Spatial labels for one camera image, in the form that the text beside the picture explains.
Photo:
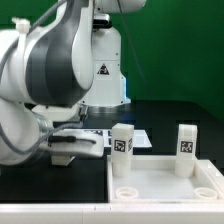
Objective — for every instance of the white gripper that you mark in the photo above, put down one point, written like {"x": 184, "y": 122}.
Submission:
{"x": 74, "y": 142}

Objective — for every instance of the white square tabletop tray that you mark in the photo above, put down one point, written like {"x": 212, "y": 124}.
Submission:
{"x": 153, "y": 180}

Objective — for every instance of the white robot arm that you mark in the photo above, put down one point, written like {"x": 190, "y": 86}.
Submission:
{"x": 50, "y": 75}

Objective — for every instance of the white marker sheet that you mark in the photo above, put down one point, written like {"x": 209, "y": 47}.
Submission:
{"x": 140, "y": 139}

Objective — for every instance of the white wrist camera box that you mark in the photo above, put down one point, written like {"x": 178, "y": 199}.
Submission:
{"x": 58, "y": 114}

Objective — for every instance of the white front rail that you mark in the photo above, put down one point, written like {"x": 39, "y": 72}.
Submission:
{"x": 112, "y": 214}

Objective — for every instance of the white right obstacle wall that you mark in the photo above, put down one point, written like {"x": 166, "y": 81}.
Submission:
{"x": 213, "y": 173}

